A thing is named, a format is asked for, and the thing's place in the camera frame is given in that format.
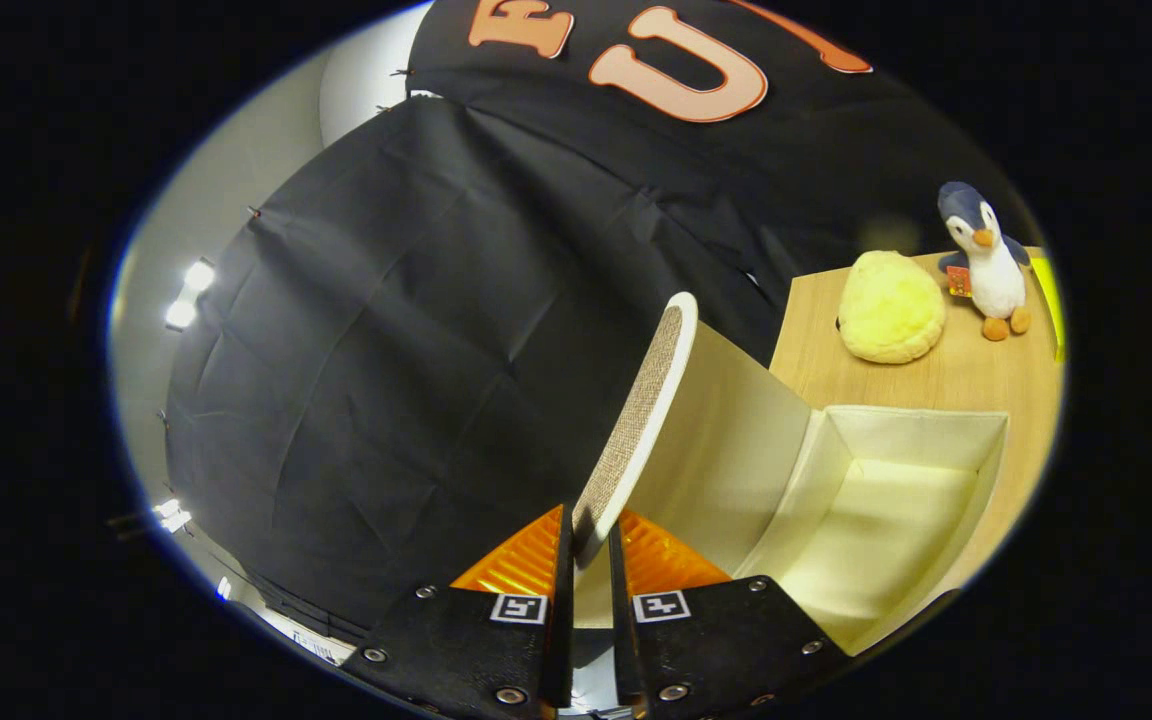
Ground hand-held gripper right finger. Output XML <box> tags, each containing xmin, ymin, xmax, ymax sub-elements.
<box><xmin>606</xmin><ymin>508</ymin><xmax>852</xmax><ymax>720</ymax></box>

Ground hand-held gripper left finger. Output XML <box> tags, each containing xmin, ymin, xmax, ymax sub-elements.
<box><xmin>341</xmin><ymin>503</ymin><xmax>577</xmax><ymax>720</ymax></box>

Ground beige fabric storage box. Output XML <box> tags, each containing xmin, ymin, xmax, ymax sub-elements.
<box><xmin>571</xmin><ymin>291</ymin><xmax>1012</xmax><ymax>656</ymax></box>

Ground yellow round plush toy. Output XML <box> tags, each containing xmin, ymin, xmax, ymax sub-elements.
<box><xmin>837</xmin><ymin>250</ymin><xmax>947</xmax><ymax>365</ymax></box>

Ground penguin plush toy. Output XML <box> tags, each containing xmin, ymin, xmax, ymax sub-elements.
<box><xmin>936</xmin><ymin>181</ymin><xmax>1033</xmax><ymax>343</ymax></box>

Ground row of small cloth clips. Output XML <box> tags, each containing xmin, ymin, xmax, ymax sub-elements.
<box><xmin>248</xmin><ymin>66</ymin><xmax>409</xmax><ymax>219</ymax></box>

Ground yellow book with red circle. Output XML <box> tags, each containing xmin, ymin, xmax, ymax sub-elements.
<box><xmin>1029</xmin><ymin>255</ymin><xmax>1068</xmax><ymax>363</ymax></box>

